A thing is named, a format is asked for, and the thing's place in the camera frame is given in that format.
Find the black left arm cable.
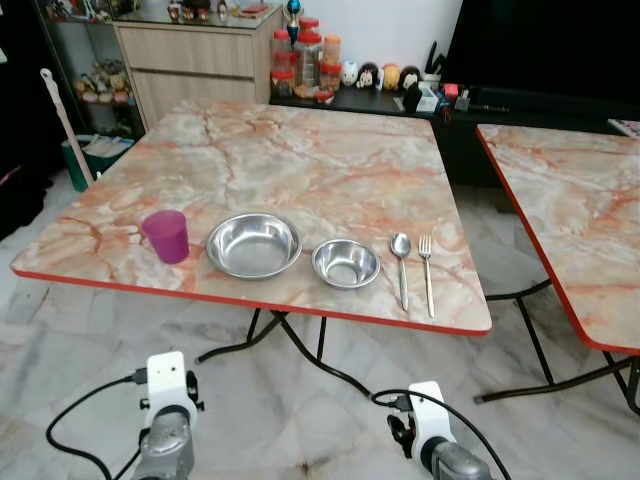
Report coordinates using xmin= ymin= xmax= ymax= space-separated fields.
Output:
xmin=45 ymin=370 xmax=151 ymax=480

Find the black round figurine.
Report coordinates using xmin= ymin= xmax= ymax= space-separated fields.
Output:
xmin=400 ymin=66 xmax=423 ymax=93

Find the large steel bowl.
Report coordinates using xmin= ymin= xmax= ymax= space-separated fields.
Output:
xmin=205 ymin=212 xmax=303 ymax=280

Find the white and orange magazine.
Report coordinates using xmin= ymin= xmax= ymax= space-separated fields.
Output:
xmin=607 ymin=119 xmax=640 ymax=138

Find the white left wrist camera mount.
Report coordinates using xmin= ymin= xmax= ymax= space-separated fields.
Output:
xmin=140 ymin=350 xmax=193 ymax=428

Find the beige long-handled stick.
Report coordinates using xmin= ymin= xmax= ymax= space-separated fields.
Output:
xmin=40 ymin=68 xmax=96 ymax=191

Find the small steel bowl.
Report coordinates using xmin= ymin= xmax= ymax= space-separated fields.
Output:
xmin=311 ymin=238 xmax=382 ymax=290

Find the glass display shelf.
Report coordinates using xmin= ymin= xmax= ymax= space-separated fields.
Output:
xmin=35 ymin=0 xmax=143 ymax=138

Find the wooden drawer cabinet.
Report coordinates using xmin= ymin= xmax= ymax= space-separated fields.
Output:
xmin=113 ymin=8 xmax=288 ymax=129

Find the marble folding table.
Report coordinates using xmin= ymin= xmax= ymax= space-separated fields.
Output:
xmin=10 ymin=100 xmax=493 ymax=397
xmin=474 ymin=124 xmax=640 ymax=413

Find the black-haired round figurine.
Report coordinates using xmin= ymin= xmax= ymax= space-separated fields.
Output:
xmin=358 ymin=63 xmax=381 ymax=91

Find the white desk organiser box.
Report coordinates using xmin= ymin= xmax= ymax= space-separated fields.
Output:
xmin=415 ymin=83 xmax=447 ymax=114

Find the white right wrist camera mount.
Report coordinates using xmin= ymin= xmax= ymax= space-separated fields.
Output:
xmin=405 ymin=380 xmax=456 ymax=461

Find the orange-filled plastic jar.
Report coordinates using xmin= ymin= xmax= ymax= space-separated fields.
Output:
xmin=322 ymin=35 xmax=343 ymax=67

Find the green bin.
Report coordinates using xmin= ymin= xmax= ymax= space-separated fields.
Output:
xmin=62 ymin=133 xmax=133 ymax=193

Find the black television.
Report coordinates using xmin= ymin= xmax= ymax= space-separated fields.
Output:
xmin=440 ymin=0 xmax=640 ymax=109

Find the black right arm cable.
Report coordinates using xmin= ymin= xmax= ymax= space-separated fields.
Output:
xmin=372 ymin=388 xmax=513 ymax=480

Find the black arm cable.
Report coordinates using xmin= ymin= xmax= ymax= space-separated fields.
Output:
xmin=372 ymin=388 xmax=513 ymax=480
xmin=45 ymin=370 xmax=151 ymax=480

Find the steel fork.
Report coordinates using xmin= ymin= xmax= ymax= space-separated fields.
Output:
xmin=418 ymin=235 xmax=437 ymax=319

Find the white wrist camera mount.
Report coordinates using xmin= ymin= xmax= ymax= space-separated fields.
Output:
xmin=140 ymin=350 xmax=193 ymax=428
xmin=405 ymin=380 xmax=456 ymax=461

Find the steel spoon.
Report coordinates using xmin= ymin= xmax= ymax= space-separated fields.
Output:
xmin=390 ymin=233 xmax=413 ymax=312

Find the tall red-lidded jar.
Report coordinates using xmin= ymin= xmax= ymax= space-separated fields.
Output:
xmin=294 ymin=30 xmax=324 ymax=97

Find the purple plastic cup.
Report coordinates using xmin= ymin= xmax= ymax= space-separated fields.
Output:
xmin=140 ymin=209 xmax=190 ymax=265

